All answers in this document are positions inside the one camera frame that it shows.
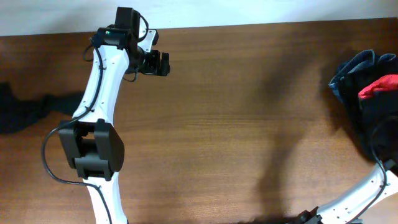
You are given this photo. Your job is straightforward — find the red and grey garment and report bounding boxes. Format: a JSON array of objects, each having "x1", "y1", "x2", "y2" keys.
[{"x1": 358, "y1": 74, "x2": 397, "y2": 100}]

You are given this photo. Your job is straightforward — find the dark cloth at left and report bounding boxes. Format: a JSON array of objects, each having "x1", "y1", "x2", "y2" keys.
[{"x1": 1, "y1": 83, "x2": 84, "y2": 134}]

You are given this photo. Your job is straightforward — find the black t-shirt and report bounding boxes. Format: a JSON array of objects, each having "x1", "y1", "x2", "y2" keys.
[{"x1": 361, "y1": 90, "x2": 397, "y2": 160}]

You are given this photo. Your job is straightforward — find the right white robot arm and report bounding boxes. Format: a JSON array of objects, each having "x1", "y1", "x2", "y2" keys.
[{"x1": 288, "y1": 160, "x2": 397, "y2": 224}]

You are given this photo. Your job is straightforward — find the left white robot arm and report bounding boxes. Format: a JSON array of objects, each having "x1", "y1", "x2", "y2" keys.
[{"x1": 57, "y1": 7, "x2": 170, "y2": 223}]

